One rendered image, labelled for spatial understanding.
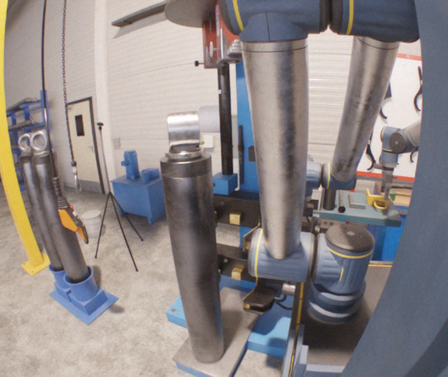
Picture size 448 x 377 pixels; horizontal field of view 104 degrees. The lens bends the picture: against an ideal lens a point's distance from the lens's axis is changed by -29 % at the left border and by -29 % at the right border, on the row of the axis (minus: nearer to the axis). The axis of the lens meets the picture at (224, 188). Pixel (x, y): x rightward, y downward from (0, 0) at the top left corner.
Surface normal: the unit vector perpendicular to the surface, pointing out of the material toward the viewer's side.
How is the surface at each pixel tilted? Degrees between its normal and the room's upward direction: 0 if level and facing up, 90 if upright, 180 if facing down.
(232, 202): 90
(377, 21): 141
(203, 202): 90
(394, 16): 130
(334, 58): 90
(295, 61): 108
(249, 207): 90
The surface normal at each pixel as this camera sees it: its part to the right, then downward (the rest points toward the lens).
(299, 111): 0.43, 0.56
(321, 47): -0.41, 0.32
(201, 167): 0.66, 0.22
